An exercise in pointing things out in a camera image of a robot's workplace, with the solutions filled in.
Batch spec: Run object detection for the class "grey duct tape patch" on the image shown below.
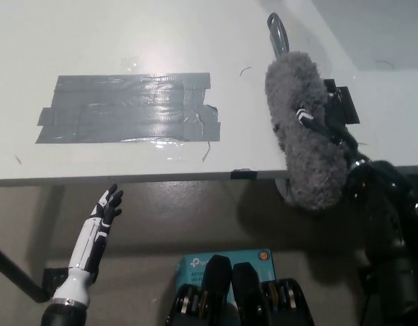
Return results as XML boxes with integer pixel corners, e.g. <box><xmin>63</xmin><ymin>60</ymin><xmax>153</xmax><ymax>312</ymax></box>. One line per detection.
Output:
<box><xmin>35</xmin><ymin>72</ymin><xmax>222</xmax><ymax>145</ymax></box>

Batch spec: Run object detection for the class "small black edge tape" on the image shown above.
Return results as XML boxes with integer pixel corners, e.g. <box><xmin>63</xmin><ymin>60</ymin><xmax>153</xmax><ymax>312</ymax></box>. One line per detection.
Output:
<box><xmin>230</xmin><ymin>167</ymin><xmax>258</xmax><ymax>181</ymax></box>

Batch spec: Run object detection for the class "white round object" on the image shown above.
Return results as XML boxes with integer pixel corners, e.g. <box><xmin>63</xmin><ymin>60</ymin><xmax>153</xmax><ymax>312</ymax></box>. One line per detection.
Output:
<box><xmin>274</xmin><ymin>177</ymin><xmax>292</xmax><ymax>205</ymax></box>

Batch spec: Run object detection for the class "teal router box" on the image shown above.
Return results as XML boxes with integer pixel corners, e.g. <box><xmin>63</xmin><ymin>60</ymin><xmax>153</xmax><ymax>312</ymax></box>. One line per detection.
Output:
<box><xmin>175</xmin><ymin>248</ymin><xmax>274</xmax><ymax>303</ymax></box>

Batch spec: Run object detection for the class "black table leg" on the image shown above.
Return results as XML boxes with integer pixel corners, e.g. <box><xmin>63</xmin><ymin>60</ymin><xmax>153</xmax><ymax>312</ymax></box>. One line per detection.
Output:
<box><xmin>0</xmin><ymin>240</ymin><xmax>69</xmax><ymax>304</ymax></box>

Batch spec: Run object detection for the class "grey fluffy duster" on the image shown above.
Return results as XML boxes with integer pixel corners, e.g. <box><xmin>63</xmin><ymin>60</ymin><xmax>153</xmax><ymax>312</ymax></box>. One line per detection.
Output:
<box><xmin>264</xmin><ymin>12</ymin><xmax>351</xmax><ymax>212</ymax></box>

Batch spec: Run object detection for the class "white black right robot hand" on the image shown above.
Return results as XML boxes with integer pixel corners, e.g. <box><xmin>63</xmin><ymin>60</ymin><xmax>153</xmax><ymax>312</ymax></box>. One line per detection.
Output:
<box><xmin>295</xmin><ymin>108</ymin><xmax>417</xmax><ymax>225</ymax></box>

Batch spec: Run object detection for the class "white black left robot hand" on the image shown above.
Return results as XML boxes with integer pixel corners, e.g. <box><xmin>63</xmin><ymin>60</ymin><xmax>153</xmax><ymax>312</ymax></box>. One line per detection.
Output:
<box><xmin>67</xmin><ymin>183</ymin><xmax>124</xmax><ymax>277</ymax></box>

